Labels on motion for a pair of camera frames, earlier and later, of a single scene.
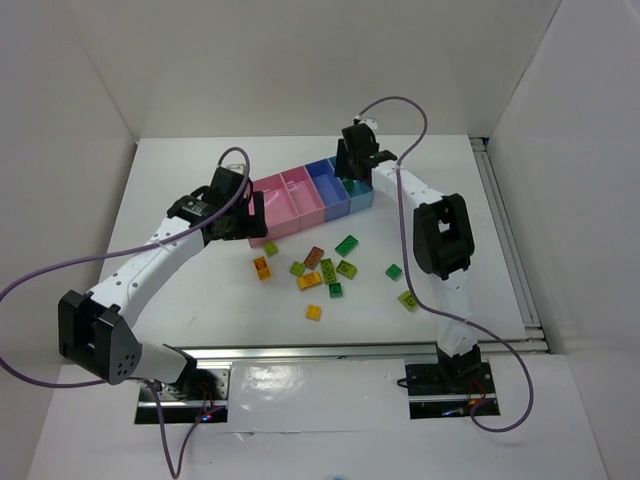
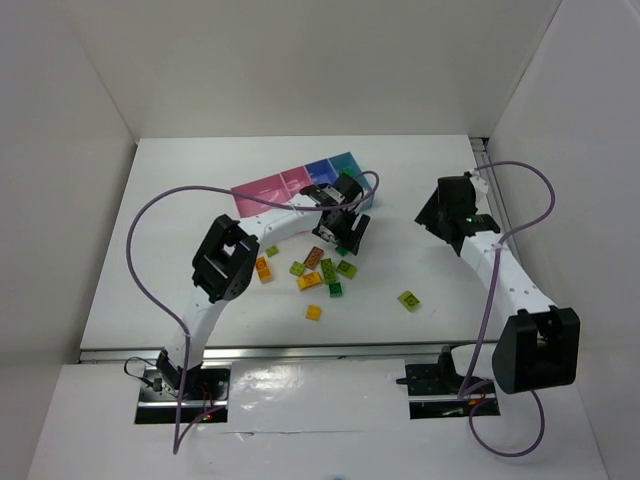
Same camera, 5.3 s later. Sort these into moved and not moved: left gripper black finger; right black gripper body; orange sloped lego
Moved: left gripper black finger; right black gripper body
Not moved: orange sloped lego
